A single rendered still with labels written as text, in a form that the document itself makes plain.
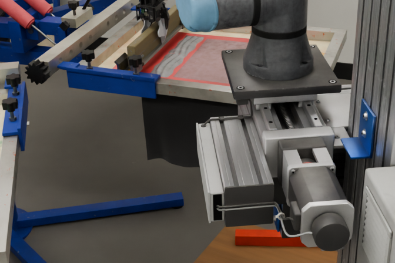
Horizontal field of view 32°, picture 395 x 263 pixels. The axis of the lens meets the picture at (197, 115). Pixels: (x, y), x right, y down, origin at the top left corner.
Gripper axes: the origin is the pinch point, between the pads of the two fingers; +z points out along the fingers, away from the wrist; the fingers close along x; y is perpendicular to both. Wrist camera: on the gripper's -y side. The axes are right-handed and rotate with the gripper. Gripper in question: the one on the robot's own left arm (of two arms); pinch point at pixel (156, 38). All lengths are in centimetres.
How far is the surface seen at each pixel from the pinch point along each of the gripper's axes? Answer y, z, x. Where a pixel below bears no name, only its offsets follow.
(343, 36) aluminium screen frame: -22, 2, 60
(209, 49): -7.3, 5.3, 16.5
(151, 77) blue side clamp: 29.9, -0.2, 11.0
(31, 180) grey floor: -39, 101, -91
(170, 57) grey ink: 4.1, 4.5, 6.6
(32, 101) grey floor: -116, 101, -139
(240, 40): -17.8, 5.3, 24.4
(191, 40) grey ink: -12.5, 4.7, 7.9
